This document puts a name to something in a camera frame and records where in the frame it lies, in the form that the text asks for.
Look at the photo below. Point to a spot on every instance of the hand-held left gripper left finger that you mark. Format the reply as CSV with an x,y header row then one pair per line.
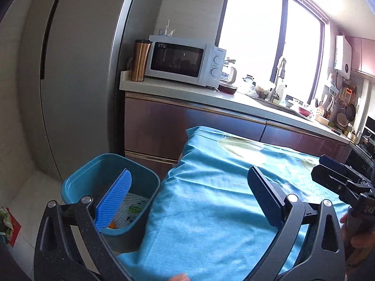
x,y
112,202

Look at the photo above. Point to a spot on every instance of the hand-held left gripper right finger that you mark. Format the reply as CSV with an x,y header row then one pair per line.
x,y
265,196

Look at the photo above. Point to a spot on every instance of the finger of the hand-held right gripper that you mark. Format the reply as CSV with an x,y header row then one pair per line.
x,y
331,180
345,171

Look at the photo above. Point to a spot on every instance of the orange peel piece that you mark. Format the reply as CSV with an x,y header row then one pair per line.
x,y
112,225

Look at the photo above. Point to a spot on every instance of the blue plastic bin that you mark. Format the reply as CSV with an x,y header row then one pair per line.
x,y
88,175

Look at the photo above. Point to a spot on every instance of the person's right hand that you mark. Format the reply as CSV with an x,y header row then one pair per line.
x,y
364,248

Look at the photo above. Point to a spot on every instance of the person's left hand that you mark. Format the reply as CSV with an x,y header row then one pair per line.
x,y
180,277

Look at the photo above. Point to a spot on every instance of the built-in black oven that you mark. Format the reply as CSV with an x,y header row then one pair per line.
x,y
361,155

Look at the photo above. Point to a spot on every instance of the black frying pan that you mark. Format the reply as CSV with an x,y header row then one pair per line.
x,y
351,111

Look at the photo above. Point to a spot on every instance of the blue floral tablecloth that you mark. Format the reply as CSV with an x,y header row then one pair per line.
x,y
205,210

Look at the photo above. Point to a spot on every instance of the red bowl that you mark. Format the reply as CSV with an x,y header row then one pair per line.
x,y
304,111

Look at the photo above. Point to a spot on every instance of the small white bowl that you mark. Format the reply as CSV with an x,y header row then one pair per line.
x,y
289,103

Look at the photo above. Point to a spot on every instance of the kitchen counter cabinets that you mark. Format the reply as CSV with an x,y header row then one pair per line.
x,y
161,123

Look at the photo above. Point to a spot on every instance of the white dish soap bottle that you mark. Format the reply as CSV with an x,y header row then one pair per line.
x,y
281,92

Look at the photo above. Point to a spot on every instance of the red floor mat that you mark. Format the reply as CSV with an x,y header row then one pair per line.
x,y
11,228

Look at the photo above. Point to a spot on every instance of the clear plastic bag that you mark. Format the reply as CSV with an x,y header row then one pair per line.
x,y
249,90

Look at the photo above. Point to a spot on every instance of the dark red lidded container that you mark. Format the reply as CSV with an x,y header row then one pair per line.
x,y
227,88

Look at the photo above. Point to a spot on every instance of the white water heater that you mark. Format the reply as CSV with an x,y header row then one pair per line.
x,y
342,57

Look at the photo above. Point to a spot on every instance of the metal kitchen faucet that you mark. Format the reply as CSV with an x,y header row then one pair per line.
x,y
278,76

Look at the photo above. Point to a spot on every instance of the small glass jar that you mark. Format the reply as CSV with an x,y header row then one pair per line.
x,y
249,79

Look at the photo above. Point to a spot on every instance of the grey refrigerator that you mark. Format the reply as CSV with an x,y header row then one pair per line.
x,y
82,79

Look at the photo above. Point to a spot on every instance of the glass kettle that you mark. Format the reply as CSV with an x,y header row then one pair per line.
x,y
230,73

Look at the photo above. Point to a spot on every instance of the copper thermos tumbler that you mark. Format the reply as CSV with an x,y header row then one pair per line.
x,y
139,61

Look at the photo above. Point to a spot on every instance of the white microwave oven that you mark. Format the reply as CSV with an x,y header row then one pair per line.
x,y
178,58

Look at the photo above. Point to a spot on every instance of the dark framed window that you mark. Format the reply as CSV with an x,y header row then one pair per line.
x,y
255,35

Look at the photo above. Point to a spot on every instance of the small white figurine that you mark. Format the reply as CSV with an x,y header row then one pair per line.
x,y
167,30

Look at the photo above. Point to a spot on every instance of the pink wall cabinet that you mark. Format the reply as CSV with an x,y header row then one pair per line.
x,y
364,58

